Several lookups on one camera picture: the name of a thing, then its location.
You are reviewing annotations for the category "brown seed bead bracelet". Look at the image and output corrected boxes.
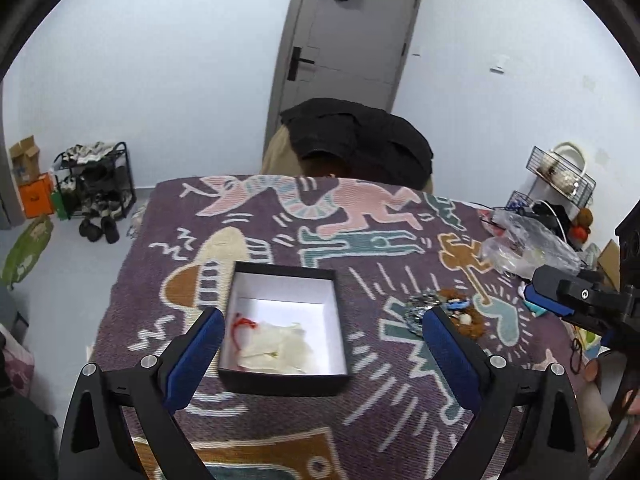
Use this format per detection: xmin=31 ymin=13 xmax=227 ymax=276
xmin=438 ymin=288 xmax=487 ymax=340

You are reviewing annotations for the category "blue flower bead ornament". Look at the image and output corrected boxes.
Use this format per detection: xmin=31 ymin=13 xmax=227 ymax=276
xmin=445 ymin=298 xmax=470 ymax=311

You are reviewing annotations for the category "silver chain necklace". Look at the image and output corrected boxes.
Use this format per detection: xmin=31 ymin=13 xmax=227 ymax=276
xmin=402 ymin=289 xmax=447 ymax=335

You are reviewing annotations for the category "white organza pouch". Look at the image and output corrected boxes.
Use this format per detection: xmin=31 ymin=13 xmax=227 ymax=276
xmin=235 ymin=322 xmax=314 ymax=375

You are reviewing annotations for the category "black jewelry box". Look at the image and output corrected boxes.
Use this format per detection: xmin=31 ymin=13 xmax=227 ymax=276
xmin=217 ymin=262 xmax=352 ymax=396

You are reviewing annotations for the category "black-haired boy figurine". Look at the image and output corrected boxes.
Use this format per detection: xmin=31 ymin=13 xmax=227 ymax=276
xmin=518 ymin=281 xmax=556 ymax=318

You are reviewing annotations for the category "brown plush toy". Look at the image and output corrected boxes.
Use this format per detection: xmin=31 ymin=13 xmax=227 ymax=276
xmin=570 ymin=208 xmax=593 ymax=245

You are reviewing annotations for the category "clear plastic bag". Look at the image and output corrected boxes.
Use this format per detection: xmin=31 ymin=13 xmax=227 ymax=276
xmin=478 ymin=209 xmax=582 ymax=281

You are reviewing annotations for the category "purple patterned woven blanket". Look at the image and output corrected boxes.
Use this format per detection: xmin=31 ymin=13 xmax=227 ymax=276
xmin=93 ymin=176 xmax=575 ymax=479

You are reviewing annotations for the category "green floor mat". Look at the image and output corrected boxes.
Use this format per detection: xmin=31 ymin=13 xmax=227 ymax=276
xmin=1 ymin=216 xmax=54 ymax=289

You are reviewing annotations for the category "orange paper bag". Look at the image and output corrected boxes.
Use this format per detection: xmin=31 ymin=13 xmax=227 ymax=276
xmin=18 ymin=174 xmax=54 ymax=219

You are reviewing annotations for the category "black shoe rack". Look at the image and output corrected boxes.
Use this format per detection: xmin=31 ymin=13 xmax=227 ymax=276
xmin=50 ymin=141 xmax=137 ymax=220

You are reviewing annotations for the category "cardboard box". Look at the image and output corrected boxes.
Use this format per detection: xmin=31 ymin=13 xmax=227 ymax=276
xmin=9 ymin=136 xmax=40 ymax=186

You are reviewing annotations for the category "black jacket on chair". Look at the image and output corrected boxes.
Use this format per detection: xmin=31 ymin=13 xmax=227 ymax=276
xmin=280 ymin=98 xmax=434 ymax=190

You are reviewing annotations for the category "grey door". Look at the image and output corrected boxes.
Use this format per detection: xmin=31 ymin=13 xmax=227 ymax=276
xmin=265 ymin=0 xmax=421 ymax=142

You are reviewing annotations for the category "black wire basket shelf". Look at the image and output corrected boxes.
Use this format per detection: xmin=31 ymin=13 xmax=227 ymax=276
xmin=526 ymin=141 xmax=597 ymax=209

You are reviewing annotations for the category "black door handle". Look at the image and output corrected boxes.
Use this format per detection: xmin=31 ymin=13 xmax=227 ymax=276
xmin=286 ymin=47 xmax=316 ymax=81

